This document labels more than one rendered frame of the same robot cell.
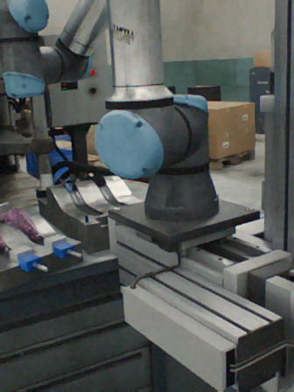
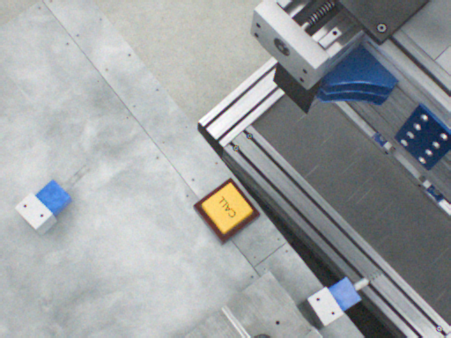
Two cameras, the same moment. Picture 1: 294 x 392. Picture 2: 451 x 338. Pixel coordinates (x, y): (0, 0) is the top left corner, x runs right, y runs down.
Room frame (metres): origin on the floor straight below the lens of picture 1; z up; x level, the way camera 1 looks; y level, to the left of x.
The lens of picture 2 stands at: (1.65, 0.12, 2.19)
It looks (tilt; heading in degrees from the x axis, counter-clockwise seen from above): 74 degrees down; 250
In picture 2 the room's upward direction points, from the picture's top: 10 degrees clockwise
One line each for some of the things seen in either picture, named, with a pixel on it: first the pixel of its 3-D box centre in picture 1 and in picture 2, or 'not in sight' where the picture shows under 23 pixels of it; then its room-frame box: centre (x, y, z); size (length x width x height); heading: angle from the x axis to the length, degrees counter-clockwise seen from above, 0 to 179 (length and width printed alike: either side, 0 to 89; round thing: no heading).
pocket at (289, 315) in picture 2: not in sight; (290, 324); (1.47, 0.03, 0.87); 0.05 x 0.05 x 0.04; 27
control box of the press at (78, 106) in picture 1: (82, 192); not in sight; (2.37, 0.30, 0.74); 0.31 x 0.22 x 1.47; 117
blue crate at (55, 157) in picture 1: (54, 162); not in sight; (5.44, 0.97, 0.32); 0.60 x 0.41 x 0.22; 42
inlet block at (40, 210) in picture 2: not in sight; (58, 194); (1.79, -0.25, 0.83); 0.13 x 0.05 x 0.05; 35
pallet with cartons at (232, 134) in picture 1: (200, 132); not in sight; (6.69, -0.79, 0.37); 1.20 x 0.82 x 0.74; 44
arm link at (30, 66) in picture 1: (28, 67); not in sight; (1.02, 0.21, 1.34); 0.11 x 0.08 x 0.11; 148
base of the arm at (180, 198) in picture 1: (180, 185); not in sight; (0.98, -0.07, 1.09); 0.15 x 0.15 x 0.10
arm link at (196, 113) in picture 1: (177, 128); not in sight; (0.97, -0.07, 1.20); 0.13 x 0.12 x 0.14; 148
